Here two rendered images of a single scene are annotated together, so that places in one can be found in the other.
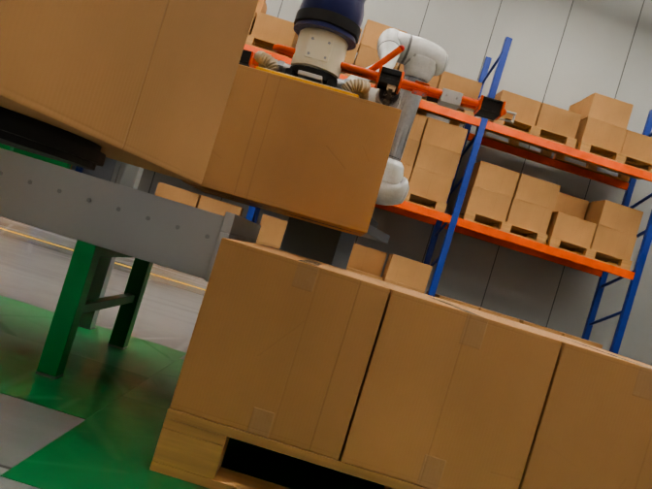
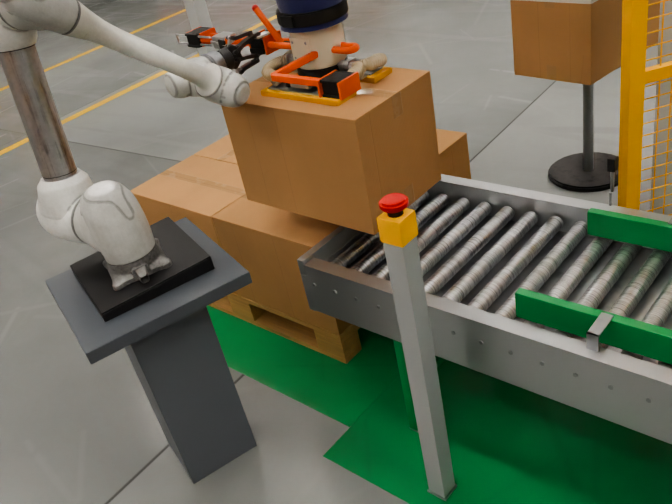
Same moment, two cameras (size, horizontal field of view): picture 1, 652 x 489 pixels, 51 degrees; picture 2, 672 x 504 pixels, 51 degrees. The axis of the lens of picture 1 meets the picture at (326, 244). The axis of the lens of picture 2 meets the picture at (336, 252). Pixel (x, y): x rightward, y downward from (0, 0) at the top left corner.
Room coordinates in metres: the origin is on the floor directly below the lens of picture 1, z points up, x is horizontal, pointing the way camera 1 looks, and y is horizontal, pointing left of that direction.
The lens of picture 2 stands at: (3.97, 1.79, 1.82)
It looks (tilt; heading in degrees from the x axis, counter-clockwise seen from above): 32 degrees down; 226
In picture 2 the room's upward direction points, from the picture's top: 13 degrees counter-clockwise
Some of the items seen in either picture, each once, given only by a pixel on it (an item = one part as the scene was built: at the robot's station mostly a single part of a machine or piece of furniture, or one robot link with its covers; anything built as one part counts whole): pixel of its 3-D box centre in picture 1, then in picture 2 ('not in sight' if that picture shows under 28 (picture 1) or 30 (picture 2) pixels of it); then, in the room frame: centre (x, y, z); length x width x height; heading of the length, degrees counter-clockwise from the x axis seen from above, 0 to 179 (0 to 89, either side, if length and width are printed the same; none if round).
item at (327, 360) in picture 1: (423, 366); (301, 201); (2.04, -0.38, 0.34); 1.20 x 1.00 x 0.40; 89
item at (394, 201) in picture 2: not in sight; (394, 206); (2.86, 0.85, 1.02); 0.07 x 0.07 x 0.04
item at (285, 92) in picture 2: not in sight; (306, 88); (2.42, 0.20, 1.09); 0.34 x 0.10 x 0.05; 89
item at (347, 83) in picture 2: (243, 58); (338, 84); (2.59, 0.50, 1.19); 0.09 x 0.08 x 0.05; 179
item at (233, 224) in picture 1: (244, 227); (365, 216); (2.35, 0.28, 0.58); 0.70 x 0.03 x 0.06; 179
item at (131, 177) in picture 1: (120, 211); (422, 370); (2.86, 0.85, 0.50); 0.07 x 0.07 x 1.00; 89
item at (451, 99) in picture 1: (449, 99); (224, 40); (2.32, -0.26, 1.20); 0.07 x 0.07 x 0.04; 89
